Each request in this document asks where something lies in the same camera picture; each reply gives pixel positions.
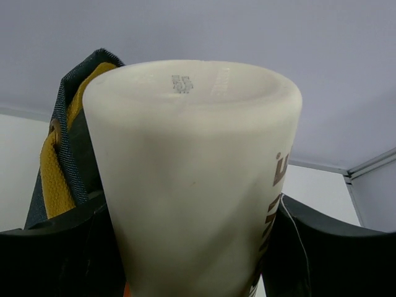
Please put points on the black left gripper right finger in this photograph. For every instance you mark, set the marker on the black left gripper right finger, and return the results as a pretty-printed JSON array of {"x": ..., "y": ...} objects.
[{"x": 312, "y": 254}]

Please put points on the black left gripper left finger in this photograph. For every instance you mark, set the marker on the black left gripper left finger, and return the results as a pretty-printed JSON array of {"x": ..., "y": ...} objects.
[{"x": 73, "y": 254}]

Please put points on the dark blue canvas bag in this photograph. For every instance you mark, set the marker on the dark blue canvas bag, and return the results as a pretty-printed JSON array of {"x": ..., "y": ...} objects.
[{"x": 68, "y": 174}]

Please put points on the cream Murrayle bottle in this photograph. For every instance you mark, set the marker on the cream Murrayle bottle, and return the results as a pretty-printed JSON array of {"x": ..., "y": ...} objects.
[{"x": 192, "y": 157}]

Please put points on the orange blue tube bottle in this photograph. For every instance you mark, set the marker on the orange blue tube bottle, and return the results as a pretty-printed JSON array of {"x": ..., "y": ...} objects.
[{"x": 127, "y": 292}]

